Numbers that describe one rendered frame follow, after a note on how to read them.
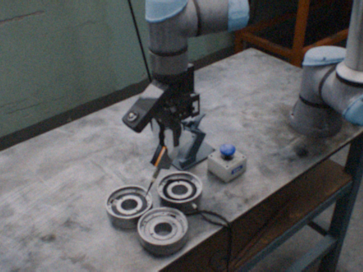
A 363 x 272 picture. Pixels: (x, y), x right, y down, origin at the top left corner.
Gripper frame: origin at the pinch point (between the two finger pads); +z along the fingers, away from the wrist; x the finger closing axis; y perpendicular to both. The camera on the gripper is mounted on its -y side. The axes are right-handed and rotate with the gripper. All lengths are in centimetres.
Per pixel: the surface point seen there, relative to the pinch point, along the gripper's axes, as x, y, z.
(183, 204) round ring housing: -7.3, -1.2, 9.9
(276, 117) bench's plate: 4.7, 45.5, 13.3
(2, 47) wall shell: 158, 17, 32
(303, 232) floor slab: 8, 81, 93
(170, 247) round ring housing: -14.5, -10.8, 10.2
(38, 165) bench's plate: 31.8, -18.2, 13.1
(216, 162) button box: -2.5, 13.7, 8.8
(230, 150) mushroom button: -3.9, 16.8, 5.8
